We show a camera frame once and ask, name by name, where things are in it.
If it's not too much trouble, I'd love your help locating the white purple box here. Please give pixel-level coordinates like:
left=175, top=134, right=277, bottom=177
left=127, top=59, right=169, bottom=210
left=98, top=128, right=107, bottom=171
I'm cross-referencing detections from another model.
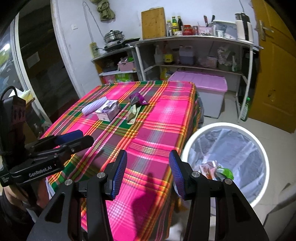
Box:
left=94, top=100, right=121, bottom=122

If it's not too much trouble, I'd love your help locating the pale green wrapper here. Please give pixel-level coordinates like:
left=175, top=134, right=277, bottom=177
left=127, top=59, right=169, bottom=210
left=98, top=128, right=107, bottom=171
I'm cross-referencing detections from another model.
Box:
left=126, top=104, right=141, bottom=125

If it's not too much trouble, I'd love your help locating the red milk carton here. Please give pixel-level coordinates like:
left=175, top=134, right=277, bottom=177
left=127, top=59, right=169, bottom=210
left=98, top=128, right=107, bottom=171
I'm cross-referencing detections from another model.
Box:
left=199, top=161, right=221, bottom=181

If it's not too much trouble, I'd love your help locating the green snack bag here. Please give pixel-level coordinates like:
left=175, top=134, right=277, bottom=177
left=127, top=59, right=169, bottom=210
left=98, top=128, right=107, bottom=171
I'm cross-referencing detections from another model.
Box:
left=214, top=167, right=234, bottom=181

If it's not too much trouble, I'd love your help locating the white round trash bin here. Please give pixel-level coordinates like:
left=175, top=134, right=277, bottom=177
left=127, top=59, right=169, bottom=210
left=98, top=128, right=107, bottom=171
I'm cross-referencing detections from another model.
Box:
left=181, top=122, right=270, bottom=207

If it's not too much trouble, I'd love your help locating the metal kitchen shelf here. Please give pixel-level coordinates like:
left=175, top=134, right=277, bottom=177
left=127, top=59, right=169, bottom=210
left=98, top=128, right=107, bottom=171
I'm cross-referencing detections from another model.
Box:
left=131, top=36, right=259, bottom=121

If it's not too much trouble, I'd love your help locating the person left hand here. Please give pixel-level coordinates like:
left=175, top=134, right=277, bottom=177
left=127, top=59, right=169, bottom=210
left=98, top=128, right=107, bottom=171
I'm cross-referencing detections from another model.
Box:
left=3, top=179, right=49, bottom=210

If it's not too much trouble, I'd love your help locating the lying purple foam net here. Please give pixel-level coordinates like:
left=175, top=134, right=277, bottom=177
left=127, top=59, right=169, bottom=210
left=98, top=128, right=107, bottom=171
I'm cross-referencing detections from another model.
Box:
left=82, top=96, right=107, bottom=116

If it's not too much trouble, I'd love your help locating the pink plaid tablecloth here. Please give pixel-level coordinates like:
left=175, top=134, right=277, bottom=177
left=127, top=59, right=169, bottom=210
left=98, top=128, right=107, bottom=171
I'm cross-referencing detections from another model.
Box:
left=46, top=80, right=202, bottom=240

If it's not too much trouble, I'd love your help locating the purple foil wrapper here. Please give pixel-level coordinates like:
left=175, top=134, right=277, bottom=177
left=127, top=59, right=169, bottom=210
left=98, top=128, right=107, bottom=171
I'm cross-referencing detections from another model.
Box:
left=129, top=92, right=149, bottom=105

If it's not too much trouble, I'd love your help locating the wooden side shelf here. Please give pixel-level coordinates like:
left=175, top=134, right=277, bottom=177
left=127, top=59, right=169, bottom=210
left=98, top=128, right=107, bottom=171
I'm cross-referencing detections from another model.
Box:
left=91, top=46, right=142, bottom=84

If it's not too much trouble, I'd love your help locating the pink basket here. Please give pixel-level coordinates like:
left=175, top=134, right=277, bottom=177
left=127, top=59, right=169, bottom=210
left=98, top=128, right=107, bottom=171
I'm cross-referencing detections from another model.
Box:
left=118, top=61, right=136, bottom=72

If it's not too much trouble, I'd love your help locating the yellow power strip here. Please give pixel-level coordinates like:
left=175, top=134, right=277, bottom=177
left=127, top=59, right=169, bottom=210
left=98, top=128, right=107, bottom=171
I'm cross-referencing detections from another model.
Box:
left=89, top=42, right=100, bottom=58

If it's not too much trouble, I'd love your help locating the pink lid storage box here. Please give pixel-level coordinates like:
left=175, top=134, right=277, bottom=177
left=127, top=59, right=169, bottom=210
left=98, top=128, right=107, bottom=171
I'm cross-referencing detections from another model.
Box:
left=168, top=71, right=228, bottom=118

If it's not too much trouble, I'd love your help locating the induction cooker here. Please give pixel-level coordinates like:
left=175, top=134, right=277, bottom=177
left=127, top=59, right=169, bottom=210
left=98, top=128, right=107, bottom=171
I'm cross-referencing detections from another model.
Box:
left=103, top=38, right=140, bottom=52

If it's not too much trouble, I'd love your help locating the steel pot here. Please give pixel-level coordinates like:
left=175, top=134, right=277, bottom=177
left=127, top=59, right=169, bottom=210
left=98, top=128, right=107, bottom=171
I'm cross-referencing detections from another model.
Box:
left=104, top=30, right=125, bottom=44

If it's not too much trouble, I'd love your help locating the wooden door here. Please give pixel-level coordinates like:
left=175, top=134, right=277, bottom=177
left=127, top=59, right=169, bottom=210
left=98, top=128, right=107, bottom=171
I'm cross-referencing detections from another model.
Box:
left=249, top=1, right=295, bottom=133

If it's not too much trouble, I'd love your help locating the purple jug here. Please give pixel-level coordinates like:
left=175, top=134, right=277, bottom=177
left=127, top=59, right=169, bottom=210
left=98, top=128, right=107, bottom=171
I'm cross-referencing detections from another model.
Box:
left=179, top=45, right=195, bottom=66

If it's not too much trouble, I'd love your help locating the hanging green cloth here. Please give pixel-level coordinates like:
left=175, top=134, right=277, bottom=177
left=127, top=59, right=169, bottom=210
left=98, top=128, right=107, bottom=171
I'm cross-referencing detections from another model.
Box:
left=90, top=0, right=115, bottom=22

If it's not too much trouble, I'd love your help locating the wooden cutting board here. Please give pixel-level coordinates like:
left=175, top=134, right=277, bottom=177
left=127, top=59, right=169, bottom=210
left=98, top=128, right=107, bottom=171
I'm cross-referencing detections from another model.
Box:
left=141, top=8, right=167, bottom=40

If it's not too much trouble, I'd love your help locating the red jar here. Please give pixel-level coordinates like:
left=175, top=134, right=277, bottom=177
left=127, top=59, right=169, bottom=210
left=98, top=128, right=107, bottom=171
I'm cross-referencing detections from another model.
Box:
left=182, top=25, right=194, bottom=36

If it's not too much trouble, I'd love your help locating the green oil bottle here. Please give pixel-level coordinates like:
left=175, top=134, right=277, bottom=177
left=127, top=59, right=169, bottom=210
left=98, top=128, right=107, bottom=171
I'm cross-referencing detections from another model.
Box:
left=171, top=16, right=179, bottom=33

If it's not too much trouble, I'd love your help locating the dark sauce bottle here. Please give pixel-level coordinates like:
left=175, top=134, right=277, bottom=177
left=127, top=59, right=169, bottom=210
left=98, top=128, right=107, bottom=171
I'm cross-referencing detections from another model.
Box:
left=178, top=16, right=183, bottom=31

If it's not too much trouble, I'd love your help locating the white black kettle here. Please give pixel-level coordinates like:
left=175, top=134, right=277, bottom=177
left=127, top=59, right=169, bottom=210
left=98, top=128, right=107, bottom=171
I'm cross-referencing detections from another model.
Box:
left=235, top=13, right=254, bottom=43

